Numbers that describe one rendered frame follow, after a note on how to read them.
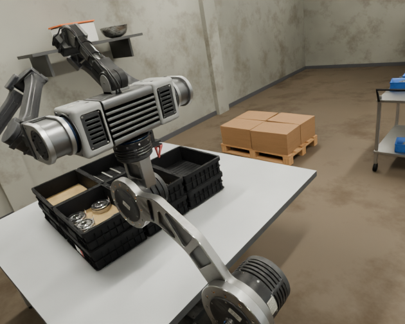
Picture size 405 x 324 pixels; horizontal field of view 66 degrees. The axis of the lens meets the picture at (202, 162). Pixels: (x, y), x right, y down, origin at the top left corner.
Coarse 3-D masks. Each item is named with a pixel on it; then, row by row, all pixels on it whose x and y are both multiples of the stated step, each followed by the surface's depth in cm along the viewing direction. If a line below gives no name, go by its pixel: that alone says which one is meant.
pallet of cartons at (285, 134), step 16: (256, 112) 435; (272, 112) 423; (224, 128) 407; (240, 128) 389; (256, 128) 379; (272, 128) 370; (288, 128) 361; (304, 128) 373; (224, 144) 420; (240, 144) 399; (256, 144) 378; (272, 144) 363; (288, 144) 351; (304, 144) 376; (272, 160) 375; (288, 160) 356
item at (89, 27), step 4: (92, 20) 343; (60, 24) 320; (64, 24) 322; (80, 24) 335; (84, 24) 338; (88, 24) 341; (92, 24) 344; (48, 28) 340; (52, 28) 335; (56, 28) 331; (84, 28) 339; (88, 28) 342; (92, 28) 345; (52, 32) 340; (56, 32) 334; (60, 32) 328; (88, 32) 342; (92, 32) 346; (88, 36) 343; (92, 36) 346; (96, 36) 350; (92, 40) 347; (96, 40) 351
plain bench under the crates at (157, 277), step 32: (224, 160) 236; (256, 160) 227; (224, 192) 193; (256, 192) 187; (288, 192) 181; (0, 224) 205; (32, 224) 198; (224, 224) 164; (256, 224) 159; (0, 256) 172; (32, 256) 167; (64, 256) 162; (128, 256) 154; (160, 256) 149; (224, 256) 142; (32, 288) 145; (64, 288) 141; (96, 288) 138; (128, 288) 135; (160, 288) 131; (192, 288) 128; (64, 320) 125; (96, 320) 122; (128, 320) 120; (160, 320) 117
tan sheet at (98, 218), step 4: (112, 208) 173; (116, 208) 172; (88, 212) 174; (92, 212) 173; (104, 212) 171; (108, 212) 170; (112, 212) 169; (116, 212) 168; (88, 216) 170; (92, 216) 169; (96, 216) 168; (100, 216) 168; (104, 216) 167; (108, 216) 166; (96, 220) 164; (100, 220) 164; (96, 224) 161
